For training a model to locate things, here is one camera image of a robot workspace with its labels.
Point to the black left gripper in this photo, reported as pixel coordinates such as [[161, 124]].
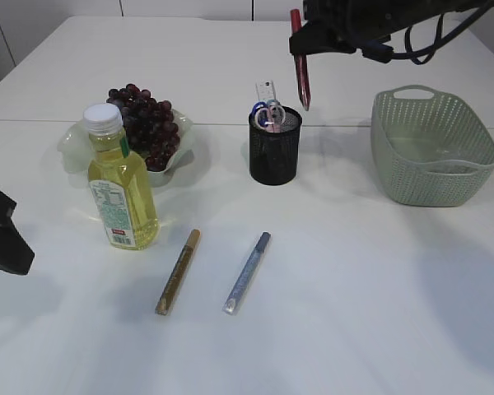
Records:
[[16, 256]]

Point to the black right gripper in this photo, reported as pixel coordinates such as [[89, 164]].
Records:
[[330, 24]]

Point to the red glitter pen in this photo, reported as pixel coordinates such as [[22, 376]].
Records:
[[302, 77]]

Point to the clear plastic ruler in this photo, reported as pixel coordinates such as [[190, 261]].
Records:
[[266, 91]]

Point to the pink scissors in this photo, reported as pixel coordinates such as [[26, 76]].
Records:
[[270, 118]]

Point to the blue scissors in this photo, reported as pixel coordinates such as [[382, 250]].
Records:
[[259, 104]]

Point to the yellow tea bottle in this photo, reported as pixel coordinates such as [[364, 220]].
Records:
[[119, 181]]

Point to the gold glitter pen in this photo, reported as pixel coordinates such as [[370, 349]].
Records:
[[174, 282]]

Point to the purple grape bunch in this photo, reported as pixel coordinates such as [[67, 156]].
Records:
[[144, 119]]

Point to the silver glitter pen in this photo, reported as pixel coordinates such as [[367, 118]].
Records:
[[238, 290]]

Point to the green wavy glass plate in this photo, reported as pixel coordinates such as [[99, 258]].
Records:
[[77, 151]]

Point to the black mesh pen holder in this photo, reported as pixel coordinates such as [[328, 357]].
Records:
[[273, 156]]

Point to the light green woven basket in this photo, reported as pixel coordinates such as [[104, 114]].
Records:
[[429, 152]]

